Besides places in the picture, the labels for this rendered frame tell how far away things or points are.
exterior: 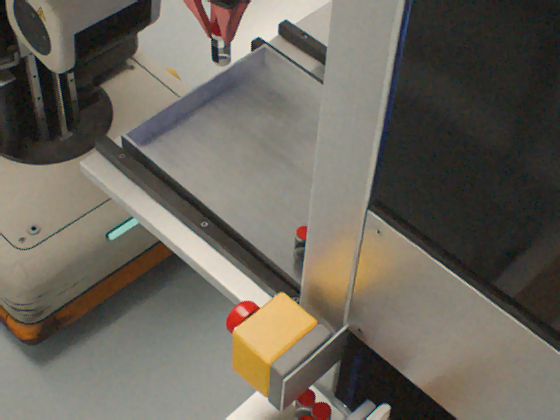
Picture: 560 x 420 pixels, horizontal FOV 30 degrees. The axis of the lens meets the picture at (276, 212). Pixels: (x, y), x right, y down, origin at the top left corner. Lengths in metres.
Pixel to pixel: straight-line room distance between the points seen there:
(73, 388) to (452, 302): 1.40
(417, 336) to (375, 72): 0.28
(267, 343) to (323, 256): 0.10
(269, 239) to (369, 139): 0.46
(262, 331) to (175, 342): 1.22
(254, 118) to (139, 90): 0.93
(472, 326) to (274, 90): 0.65
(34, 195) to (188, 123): 0.79
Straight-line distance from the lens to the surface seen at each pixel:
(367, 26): 0.78
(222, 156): 1.37
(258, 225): 1.29
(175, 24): 2.92
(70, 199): 2.12
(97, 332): 2.26
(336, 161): 0.89
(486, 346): 0.90
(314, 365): 1.04
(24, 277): 2.04
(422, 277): 0.90
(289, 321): 1.03
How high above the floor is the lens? 1.89
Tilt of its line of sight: 51 degrees down
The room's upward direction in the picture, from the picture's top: 4 degrees clockwise
